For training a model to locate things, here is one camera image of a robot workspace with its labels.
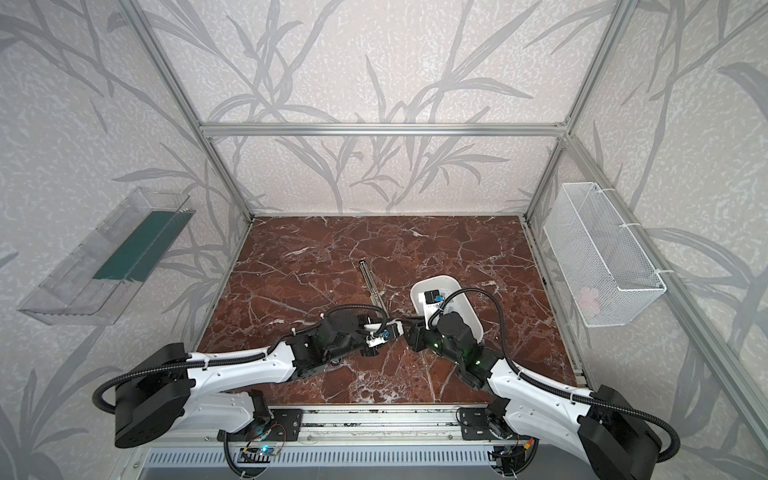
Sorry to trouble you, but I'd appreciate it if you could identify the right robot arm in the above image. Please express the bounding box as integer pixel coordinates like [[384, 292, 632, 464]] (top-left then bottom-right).
[[407, 286, 681, 479]]

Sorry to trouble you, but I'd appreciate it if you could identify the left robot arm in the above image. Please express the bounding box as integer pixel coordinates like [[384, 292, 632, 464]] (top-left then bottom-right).
[[92, 305, 404, 449]]

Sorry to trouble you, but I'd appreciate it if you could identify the white plastic tray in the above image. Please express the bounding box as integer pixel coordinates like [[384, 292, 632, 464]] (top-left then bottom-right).
[[410, 275, 484, 342]]

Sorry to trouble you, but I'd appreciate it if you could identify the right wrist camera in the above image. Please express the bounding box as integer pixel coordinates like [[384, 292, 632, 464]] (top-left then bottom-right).
[[420, 289, 444, 320]]

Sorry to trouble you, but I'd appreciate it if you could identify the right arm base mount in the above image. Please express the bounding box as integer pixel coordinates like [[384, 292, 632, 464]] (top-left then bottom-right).
[[456, 407, 512, 441]]

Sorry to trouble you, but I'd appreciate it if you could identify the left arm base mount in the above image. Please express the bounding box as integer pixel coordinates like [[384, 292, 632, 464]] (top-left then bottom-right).
[[246, 408, 303, 442]]

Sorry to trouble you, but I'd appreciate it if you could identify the aluminium front rail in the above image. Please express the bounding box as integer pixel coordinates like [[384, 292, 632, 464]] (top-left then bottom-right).
[[154, 404, 527, 446]]

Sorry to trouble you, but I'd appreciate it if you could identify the white wire mesh basket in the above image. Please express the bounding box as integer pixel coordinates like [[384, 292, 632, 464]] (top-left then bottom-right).
[[544, 182, 667, 328]]

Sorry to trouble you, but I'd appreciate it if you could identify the clear plastic wall bin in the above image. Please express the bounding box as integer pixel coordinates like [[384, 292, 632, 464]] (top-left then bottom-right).
[[18, 187, 196, 326]]

